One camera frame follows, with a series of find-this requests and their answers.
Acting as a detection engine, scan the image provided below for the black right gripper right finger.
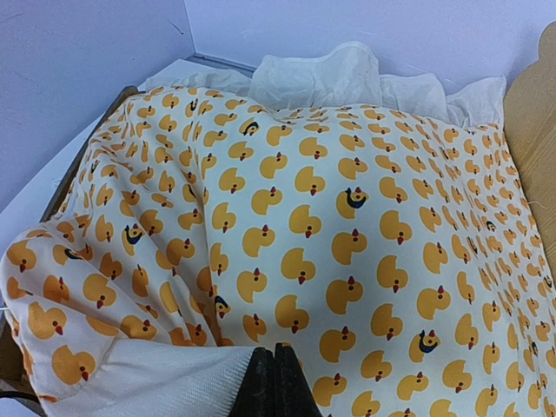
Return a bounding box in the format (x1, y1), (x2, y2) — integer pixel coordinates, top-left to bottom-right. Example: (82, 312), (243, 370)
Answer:
(274, 343), (322, 417)

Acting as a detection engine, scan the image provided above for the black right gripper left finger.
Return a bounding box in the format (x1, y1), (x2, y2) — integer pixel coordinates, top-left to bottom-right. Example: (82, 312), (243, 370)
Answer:
(232, 347), (275, 417)

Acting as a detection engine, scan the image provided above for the duck print mattress cushion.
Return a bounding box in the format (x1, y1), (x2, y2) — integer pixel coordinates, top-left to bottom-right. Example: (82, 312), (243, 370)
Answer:
(1, 82), (555, 416)

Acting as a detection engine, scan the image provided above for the wooden pet bed frame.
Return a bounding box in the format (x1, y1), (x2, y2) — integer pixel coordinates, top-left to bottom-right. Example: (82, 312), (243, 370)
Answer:
(1, 21), (555, 399)

